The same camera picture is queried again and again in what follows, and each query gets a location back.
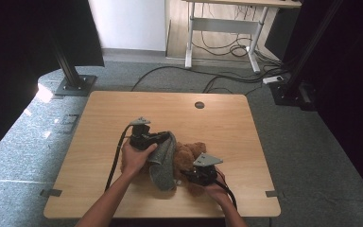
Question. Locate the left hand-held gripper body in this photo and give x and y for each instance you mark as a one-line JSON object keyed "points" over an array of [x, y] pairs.
{"points": [[141, 140]]}

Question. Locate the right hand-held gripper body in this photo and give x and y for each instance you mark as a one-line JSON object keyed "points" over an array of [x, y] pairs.
{"points": [[204, 176]]}

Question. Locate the brown teddy bear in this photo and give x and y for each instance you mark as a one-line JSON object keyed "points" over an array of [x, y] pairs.
{"points": [[184, 156]]}

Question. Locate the grey cloth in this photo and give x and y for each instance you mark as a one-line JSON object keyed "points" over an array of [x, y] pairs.
{"points": [[164, 170]]}

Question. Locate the person's left hand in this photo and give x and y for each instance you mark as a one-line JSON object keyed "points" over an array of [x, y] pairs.
{"points": [[135, 160]]}

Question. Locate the person's right hand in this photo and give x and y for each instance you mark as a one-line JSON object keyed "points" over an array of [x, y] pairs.
{"points": [[219, 194]]}

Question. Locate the grey floor socket plate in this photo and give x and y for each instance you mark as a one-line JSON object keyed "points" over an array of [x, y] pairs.
{"points": [[67, 123]]}

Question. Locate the black metal stand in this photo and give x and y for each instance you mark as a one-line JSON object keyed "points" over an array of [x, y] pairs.
{"points": [[291, 85], [72, 78]]}

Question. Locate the white power strip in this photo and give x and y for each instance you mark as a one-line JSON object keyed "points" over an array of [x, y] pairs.
{"points": [[272, 79]]}

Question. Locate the black curtain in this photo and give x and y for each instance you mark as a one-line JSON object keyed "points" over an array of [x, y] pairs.
{"points": [[353, 78], [19, 63]]}

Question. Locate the white desk frame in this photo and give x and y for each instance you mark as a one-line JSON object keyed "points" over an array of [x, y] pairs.
{"points": [[223, 26]]}

